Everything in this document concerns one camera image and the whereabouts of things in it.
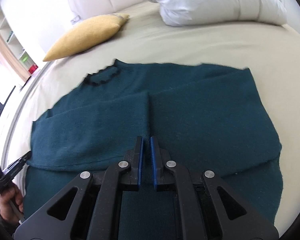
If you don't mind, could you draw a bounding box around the mustard yellow cushion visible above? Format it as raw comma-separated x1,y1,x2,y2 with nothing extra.
43,14,129,62

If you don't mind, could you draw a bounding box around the wall power socket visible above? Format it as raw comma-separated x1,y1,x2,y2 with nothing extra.
71,15,81,24

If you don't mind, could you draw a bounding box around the beige bed sheet mattress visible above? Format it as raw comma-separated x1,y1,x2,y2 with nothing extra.
8,3,300,235

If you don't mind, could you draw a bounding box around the white folded duvet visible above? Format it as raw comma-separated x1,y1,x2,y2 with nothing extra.
144,0,287,27

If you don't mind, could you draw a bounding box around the beige upholstered headboard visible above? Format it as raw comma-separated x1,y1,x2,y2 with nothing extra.
0,0,141,30

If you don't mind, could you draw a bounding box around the beige curtain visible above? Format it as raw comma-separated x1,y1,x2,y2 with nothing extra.
0,34,31,83

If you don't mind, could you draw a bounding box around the person's left hand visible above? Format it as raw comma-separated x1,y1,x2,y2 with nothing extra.
0,184,23,226

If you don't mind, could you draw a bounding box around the dark green knit sweater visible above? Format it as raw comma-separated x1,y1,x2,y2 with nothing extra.
24,61,283,239

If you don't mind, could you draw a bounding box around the red storage box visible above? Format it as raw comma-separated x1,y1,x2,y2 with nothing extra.
28,63,38,75

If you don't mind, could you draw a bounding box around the white wall shelf unit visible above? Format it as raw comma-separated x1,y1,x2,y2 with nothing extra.
0,6,35,71

